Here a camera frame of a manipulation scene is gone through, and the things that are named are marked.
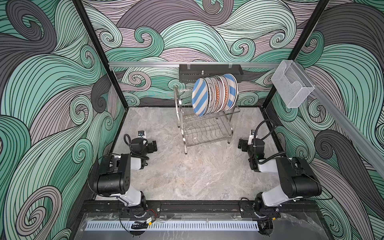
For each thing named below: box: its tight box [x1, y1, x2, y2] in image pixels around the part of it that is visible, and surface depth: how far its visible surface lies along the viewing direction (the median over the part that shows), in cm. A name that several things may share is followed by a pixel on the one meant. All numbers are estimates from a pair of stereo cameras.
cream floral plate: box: [235, 77, 238, 104], surface depth 71 cm
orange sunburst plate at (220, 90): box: [213, 75, 224, 113], surface depth 71 cm
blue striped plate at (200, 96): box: [192, 77, 209, 117], surface depth 79 cm
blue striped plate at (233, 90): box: [223, 73, 239, 111], surface depth 74 cm
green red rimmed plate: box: [217, 75, 226, 113], surface depth 71 cm
